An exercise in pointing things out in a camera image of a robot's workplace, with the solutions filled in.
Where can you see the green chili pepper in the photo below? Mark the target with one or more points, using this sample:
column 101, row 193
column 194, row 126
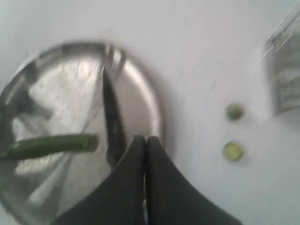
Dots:
column 48, row 145

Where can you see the wire metal utensil holder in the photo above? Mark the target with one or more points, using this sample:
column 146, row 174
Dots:
column 282, row 60

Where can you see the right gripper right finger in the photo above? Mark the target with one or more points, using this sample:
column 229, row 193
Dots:
column 171, row 199

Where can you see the round stainless steel plate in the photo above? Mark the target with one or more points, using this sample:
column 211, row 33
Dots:
column 60, row 92

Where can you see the green cucumber slice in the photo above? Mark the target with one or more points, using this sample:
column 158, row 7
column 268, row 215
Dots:
column 233, row 151
column 234, row 112

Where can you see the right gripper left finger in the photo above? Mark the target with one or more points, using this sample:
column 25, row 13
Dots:
column 118, row 200

